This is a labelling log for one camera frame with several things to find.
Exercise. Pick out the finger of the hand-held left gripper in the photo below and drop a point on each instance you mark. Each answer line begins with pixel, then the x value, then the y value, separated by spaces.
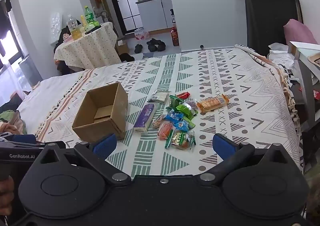
pixel 23 139

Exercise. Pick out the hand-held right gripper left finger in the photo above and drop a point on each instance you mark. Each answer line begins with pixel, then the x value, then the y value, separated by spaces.
pixel 105 145

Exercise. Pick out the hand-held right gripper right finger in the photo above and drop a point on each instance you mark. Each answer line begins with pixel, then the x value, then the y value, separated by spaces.
pixel 223 146

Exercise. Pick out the brown cardboard box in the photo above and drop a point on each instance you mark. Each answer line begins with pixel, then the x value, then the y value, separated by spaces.
pixel 117 113

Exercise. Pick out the orange cracker packet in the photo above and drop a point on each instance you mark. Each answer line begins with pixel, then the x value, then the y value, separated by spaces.
pixel 211 103

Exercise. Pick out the green edged pastry packet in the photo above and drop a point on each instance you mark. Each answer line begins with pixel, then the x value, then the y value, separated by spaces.
pixel 180 139

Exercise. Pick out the blue and green snack packet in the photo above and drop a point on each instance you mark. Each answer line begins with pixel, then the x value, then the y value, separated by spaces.
pixel 183 125

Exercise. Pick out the orange red snack packet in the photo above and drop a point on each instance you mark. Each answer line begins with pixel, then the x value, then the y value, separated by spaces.
pixel 165 130

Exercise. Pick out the clear packet with black label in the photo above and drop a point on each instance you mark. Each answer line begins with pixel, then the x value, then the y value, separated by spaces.
pixel 155 96

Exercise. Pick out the person's left hand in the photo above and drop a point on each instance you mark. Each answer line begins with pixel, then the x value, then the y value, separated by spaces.
pixel 6 196

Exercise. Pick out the bright green snack packet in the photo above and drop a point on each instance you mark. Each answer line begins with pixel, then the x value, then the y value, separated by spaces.
pixel 186 111

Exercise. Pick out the grey purple snack packet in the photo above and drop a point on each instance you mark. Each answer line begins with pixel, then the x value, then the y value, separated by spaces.
pixel 191 103

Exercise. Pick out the pale pink snack packet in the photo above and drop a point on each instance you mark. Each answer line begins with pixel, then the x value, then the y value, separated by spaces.
pixel 158 121

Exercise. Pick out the small red snack packet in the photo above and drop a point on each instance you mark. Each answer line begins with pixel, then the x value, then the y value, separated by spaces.
pixel 183 95

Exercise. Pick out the dark green snack packet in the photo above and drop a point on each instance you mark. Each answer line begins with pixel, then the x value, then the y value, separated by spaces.
pixel 175 101

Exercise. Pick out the patterned bed blanket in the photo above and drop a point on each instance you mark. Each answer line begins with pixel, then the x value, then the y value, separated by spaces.
pixel 225 78

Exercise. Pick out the clear packet with white filling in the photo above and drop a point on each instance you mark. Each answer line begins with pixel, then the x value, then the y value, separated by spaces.
pixel 164 96

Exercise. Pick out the black bag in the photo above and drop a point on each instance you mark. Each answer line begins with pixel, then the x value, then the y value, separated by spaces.
pixel 127 57

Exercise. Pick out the small cardboard box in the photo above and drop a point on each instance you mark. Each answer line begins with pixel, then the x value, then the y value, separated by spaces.
pixel 122 47

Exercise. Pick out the table with dotted tablecloth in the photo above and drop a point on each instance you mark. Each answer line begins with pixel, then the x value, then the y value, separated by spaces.
pixel 87 46

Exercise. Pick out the black slipper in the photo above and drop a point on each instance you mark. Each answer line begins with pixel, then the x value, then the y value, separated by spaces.
pixel 138 48
pixel 152 48
pixel 152 41
pixel 161 46

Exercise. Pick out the white clothes pile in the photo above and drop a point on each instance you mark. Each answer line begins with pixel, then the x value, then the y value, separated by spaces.
pixel 281 57

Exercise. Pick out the pack of water bottles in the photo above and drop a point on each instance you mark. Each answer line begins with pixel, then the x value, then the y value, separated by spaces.
pixel 141 33

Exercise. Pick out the clear bottle with yellow liquid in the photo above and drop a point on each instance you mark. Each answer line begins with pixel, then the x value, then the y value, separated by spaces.
pixel 73 28

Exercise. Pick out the green packet on tablecloth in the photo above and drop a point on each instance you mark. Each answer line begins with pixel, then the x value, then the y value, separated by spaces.
pixel 93 24

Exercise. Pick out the slim yellow bottle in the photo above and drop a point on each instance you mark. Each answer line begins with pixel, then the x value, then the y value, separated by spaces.
pixel 82 23

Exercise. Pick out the white desk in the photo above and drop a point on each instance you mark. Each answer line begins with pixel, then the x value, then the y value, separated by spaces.
pixel 303 48

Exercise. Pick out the green soda bottle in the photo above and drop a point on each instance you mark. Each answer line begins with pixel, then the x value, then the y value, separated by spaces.
pixel 88 17

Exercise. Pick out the pink cloth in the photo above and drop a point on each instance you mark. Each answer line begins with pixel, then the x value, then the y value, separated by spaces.
pixel 297 31

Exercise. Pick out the black spray bottle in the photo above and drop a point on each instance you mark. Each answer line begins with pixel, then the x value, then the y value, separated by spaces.
pixel 172 18

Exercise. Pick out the grey kitchen cabinet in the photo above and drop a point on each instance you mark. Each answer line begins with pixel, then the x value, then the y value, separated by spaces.
pixel 155 13

